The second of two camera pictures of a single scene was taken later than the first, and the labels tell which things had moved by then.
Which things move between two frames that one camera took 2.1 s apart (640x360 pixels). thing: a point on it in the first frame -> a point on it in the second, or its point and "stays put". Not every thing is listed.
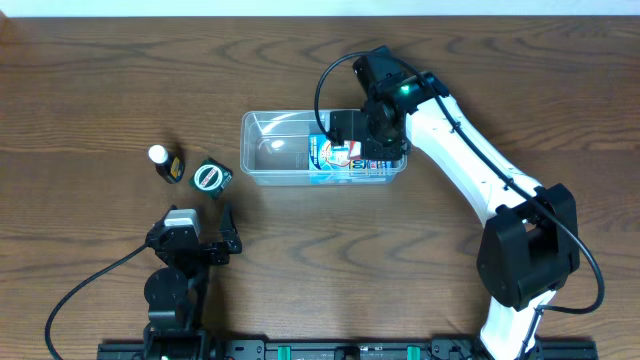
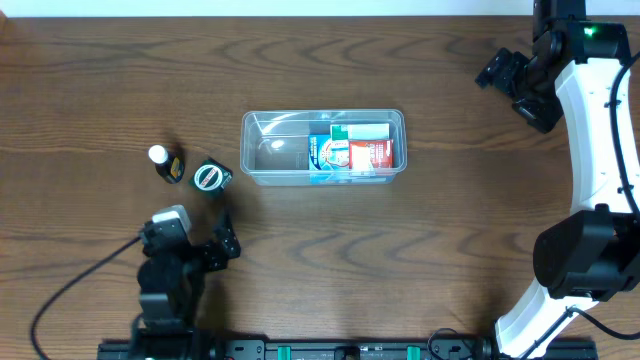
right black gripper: (347, 128) -> (516, 81)
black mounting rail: (352, 349) stays put
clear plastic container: (274, 151) stays put
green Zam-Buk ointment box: (211, 177) stays put
